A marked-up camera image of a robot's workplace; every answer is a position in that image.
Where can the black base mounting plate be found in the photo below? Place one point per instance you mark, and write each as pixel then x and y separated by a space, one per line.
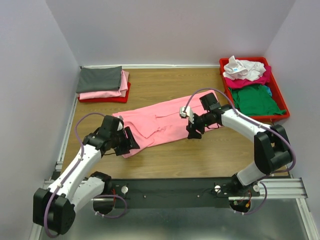
pixel 161 193

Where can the aluminium frame rail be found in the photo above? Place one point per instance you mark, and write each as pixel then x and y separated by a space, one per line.
pixel 156 83

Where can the white t shirt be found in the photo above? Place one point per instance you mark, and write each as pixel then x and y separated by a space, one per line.
pixel 243 69

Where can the green t shirt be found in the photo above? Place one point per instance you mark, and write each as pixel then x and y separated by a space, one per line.
pixel 254 100

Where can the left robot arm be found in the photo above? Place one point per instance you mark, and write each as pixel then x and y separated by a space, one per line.
pixel 55 207

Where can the light pink t shirt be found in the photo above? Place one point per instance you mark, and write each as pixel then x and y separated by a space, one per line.
pixel 156 124

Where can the folded grey t shirt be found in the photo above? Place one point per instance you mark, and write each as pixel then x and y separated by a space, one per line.
pixel 99 79

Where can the magenta t shirt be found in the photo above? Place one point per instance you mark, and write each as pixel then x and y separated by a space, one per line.
pixel 241 83

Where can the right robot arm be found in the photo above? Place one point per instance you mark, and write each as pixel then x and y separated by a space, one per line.
pixel 271 146

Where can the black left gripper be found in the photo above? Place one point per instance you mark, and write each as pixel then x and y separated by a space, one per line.
pixel 125 141

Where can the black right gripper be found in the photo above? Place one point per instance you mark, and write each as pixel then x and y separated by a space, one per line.
pixel 194 123

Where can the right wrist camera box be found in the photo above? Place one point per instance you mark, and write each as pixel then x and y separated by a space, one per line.
pixel 186 112

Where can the red plastic bin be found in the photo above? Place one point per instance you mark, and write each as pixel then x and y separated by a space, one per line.
pixel 276 95

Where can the folded red t shirt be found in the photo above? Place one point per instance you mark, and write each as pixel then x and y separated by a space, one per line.
pixel 119 99

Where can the blue t shirt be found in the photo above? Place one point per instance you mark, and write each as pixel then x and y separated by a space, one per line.
pixel 268 90

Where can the folded pink t shirt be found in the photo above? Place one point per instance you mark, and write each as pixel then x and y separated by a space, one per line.
pixel 124 88

